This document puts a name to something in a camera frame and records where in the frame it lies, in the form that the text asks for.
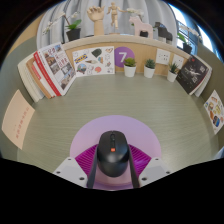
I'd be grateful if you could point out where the white sticker sheet card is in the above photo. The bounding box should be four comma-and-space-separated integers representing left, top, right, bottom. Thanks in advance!
71, 45, 116, 78

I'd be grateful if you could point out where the red-spined book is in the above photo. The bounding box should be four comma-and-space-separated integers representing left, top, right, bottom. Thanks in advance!
32, 49, 63, 98

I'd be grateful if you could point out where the green felt desk partition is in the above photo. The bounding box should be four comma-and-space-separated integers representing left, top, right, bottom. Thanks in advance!
0, 34, 38, 159
196, 44, 224, 151

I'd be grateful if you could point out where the round purple number sign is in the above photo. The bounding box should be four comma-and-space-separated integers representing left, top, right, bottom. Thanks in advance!
113, 46, 136, 69

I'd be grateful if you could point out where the wooden hand model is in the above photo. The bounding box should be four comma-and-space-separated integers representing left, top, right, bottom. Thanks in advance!
86, 5, 106, 37

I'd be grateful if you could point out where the wooden mannequin figure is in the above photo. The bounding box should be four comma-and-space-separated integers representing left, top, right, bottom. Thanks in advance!
105, 1, 128, 35

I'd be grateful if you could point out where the black horse figurine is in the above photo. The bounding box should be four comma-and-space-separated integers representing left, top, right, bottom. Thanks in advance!
153, 21, 174, 45

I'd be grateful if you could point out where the magazine with photo cover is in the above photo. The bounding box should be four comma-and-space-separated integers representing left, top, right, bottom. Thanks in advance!
37, 41, 77, 97

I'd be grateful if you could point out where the purple mouse pad with wrist rest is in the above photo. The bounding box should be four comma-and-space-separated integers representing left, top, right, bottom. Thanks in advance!
69, 115, 163, 191

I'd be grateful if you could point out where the white orchid in black pot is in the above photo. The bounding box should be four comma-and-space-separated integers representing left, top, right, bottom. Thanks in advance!
42, 11, 83, 42
176, 23, 201, 55

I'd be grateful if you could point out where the beige book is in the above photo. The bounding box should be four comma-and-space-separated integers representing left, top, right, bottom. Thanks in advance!
1, 89, 36, 150

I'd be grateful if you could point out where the kraft brown book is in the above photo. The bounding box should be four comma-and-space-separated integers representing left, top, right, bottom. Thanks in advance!
25, 56, 53, 100

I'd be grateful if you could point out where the small potted succulent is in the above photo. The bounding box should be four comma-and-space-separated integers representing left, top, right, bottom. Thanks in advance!
166, 62, 179, 83
123, 57, 137, 78
143, 58, 157, 79

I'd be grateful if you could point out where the pink horse figurine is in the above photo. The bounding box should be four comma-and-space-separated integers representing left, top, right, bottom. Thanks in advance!
128, 15, 154, 39

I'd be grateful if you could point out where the grey curtain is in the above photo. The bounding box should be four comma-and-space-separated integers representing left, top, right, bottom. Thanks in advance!
35, 0, 181, 43

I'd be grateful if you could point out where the small white orchid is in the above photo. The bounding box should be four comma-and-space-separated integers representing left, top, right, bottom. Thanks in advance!
125, 7, 150, 38

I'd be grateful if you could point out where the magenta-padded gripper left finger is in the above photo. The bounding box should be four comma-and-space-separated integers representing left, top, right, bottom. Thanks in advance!
53, 143, 100, 190

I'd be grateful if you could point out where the colourful picture card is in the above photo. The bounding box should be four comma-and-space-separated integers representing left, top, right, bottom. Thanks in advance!
203, 89, 224, 136

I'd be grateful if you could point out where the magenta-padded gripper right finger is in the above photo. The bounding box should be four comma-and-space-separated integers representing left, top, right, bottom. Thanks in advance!
128, 143, 173, 189

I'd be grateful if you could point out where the black cover book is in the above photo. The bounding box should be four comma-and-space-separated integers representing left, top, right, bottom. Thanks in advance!
175, 55, 210, 96

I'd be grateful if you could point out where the white wall socket plate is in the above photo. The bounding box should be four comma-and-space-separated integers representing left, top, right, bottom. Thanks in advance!
155, 48, 172, 66
171, 53, 185, 70

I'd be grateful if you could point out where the black computer mouse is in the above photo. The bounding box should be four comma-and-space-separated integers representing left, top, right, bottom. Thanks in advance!
96, 130, 130, 178

